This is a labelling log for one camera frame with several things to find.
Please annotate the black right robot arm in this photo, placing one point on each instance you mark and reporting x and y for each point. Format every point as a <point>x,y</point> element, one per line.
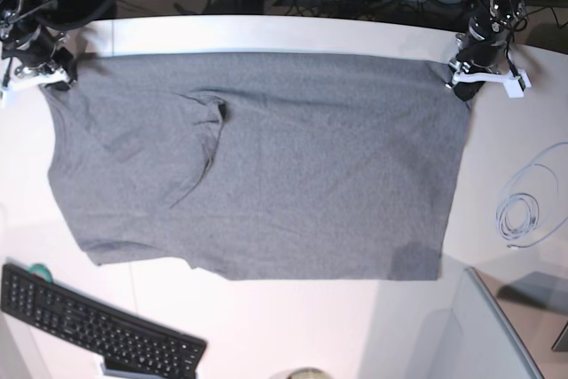
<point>24,16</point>

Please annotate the green tape roll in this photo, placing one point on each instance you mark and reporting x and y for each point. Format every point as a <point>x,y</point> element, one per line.
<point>41,271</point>

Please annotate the round metallic can top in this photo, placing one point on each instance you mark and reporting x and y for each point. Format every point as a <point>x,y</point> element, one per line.
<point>308,373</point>

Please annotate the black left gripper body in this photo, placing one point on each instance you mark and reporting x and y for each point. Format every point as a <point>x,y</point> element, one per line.
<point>486,42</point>

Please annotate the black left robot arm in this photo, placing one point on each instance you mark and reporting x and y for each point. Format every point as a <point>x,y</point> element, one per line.
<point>499,8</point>

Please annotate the grey t-shirt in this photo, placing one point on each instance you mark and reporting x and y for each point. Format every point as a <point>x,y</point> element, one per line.
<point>260,166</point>

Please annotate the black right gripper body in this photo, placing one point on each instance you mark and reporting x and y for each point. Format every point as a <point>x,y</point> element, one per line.
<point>39,51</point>

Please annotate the black computer keyboard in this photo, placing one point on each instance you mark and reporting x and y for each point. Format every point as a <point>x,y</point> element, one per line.
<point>118,336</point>

